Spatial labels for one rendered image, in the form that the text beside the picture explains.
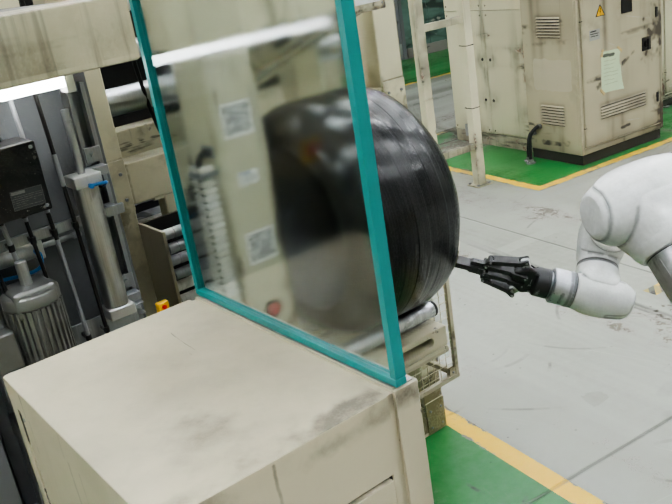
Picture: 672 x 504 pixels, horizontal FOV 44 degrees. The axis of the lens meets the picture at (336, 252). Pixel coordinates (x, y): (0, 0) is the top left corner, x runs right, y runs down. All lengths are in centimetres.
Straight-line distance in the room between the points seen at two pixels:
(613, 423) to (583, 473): 33
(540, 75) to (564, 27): 44
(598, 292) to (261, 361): 107
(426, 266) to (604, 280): 45
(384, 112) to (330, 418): 103
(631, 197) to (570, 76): 486
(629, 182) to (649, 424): 190
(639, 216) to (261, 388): 73
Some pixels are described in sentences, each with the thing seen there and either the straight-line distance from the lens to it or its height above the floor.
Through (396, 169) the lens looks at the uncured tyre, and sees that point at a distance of 186.
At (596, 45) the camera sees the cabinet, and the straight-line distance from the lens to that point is 641.
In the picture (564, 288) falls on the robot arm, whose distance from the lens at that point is 209.
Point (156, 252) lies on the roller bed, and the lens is 228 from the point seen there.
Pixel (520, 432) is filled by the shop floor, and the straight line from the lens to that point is 329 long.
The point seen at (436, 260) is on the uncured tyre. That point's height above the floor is 110.
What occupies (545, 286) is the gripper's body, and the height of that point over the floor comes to 98.
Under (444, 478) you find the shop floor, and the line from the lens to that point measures 309.
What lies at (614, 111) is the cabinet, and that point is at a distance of 661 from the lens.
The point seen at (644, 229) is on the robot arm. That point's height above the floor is 129.
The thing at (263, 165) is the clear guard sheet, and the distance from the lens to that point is 120.
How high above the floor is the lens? 183
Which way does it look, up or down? 20 degrees down
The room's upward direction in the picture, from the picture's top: 9 degrees counter-clockwise
